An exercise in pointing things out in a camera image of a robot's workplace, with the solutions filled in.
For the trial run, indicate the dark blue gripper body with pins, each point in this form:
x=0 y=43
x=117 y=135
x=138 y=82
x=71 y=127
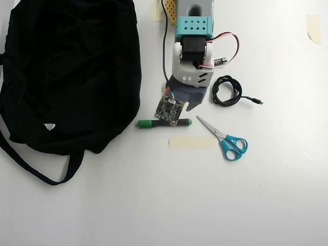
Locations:
x=193 y=97

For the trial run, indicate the green and black marker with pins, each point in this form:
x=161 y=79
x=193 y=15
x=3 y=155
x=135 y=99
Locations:
x=144 y=123

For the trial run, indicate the white and teal robot arm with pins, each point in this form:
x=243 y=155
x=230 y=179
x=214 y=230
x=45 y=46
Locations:
x=193 y=30

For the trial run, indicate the black fabric bag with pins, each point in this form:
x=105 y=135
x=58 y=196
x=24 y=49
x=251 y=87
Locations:
x=69 y=77

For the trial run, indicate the black AA battery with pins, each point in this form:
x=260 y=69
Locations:
x=221 y=61

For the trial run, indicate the long beige masking tape strip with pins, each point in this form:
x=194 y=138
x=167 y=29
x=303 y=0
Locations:
x=191 y=143

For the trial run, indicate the yellow perforated plastic part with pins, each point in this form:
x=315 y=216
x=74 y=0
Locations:
x=171 y=11

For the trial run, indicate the short beige masking tape piece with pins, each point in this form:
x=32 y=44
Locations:
x=156 y=11

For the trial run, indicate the torn beige masking tape piece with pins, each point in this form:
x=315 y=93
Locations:
x=314 y=28

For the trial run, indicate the camera circuit board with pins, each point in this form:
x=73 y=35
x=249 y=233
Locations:
x=169 y=110

